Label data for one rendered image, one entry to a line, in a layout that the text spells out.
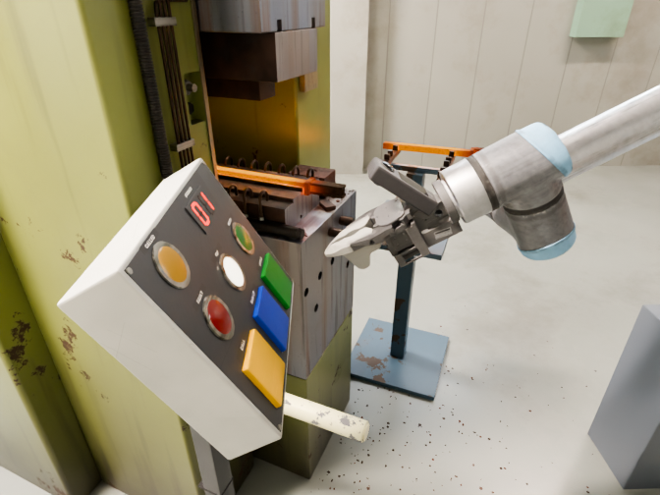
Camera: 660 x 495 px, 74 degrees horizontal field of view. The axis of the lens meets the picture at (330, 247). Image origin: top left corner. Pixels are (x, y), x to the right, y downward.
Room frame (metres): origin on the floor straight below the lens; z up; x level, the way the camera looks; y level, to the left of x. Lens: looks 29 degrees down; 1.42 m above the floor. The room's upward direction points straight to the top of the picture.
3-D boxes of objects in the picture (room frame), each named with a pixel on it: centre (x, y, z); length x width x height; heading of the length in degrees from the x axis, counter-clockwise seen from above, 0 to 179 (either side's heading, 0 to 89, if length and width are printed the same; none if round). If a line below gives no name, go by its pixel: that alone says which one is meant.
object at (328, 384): (1.20, 0.25, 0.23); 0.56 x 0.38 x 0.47; 67
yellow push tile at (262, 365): (0.42, 0.09, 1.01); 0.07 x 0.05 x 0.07; 2
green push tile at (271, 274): (0.61, 0.09, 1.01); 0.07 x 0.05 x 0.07; 2
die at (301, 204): (1.14, 0.26, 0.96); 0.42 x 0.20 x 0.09; 67
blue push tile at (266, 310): (0.52, 0.09, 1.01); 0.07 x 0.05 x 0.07; 2
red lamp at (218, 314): (0.41, 0.13, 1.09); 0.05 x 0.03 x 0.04; 157
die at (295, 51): (1.14, 0.26, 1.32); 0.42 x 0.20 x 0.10; 67
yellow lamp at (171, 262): (0.41, 0.17, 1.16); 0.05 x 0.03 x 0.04; 157
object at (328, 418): (0.71, 0.12, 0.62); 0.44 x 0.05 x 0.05; 67
